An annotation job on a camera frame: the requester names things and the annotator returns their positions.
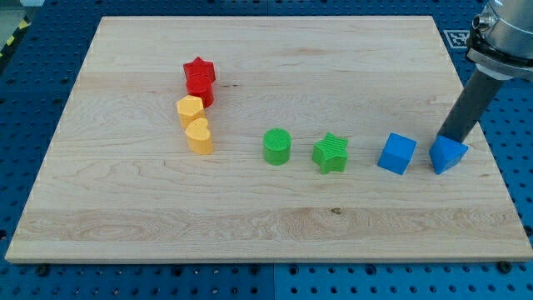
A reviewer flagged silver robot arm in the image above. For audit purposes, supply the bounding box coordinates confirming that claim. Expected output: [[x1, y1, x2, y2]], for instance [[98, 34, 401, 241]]
[[466, 0, 532, 81]]

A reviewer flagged yellow hexagon block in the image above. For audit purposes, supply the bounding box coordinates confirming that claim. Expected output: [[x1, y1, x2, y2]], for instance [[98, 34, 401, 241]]
[[176, 95, 206, 129]]

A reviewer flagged green cylinder block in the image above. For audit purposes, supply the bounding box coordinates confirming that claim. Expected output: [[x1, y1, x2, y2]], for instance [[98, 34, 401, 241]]
[[263, 128, 291, 165]]

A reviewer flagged green star block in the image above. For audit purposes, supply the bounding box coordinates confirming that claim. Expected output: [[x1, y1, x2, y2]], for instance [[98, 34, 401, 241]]
[[312, 132, 348, 174]]

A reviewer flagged yellow heart block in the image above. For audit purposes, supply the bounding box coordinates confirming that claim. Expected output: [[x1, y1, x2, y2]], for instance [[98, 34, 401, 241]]
[[185, 117, 214, 155]]

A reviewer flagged light wooden board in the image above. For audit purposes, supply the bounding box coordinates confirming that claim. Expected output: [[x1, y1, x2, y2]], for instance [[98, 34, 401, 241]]
[[6, 16, 532, 263]]

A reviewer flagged red cylinder block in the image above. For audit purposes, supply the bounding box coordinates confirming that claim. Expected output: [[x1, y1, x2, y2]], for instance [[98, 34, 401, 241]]
[[186, 75, 214, 108]]

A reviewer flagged red star block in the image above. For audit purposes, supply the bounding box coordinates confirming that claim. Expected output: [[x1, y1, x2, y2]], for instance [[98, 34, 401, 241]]
[[183, 57, 216, 83]]

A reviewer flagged blue cube block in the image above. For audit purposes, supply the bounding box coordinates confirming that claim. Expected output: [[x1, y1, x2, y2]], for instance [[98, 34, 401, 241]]
[[377, 132, 416, 175]]

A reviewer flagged blue triangle block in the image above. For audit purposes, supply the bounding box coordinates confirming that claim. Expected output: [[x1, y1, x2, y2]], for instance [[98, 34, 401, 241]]
[[429, 135, 469, 174]]

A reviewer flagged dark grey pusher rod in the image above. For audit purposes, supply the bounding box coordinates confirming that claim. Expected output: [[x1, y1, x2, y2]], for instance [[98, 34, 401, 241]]
[[437, 66, 510, 143]]

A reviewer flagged white fiducial marker tag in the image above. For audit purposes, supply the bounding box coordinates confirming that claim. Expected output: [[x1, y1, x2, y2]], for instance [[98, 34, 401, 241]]
[[444, 29, 470, 49]]

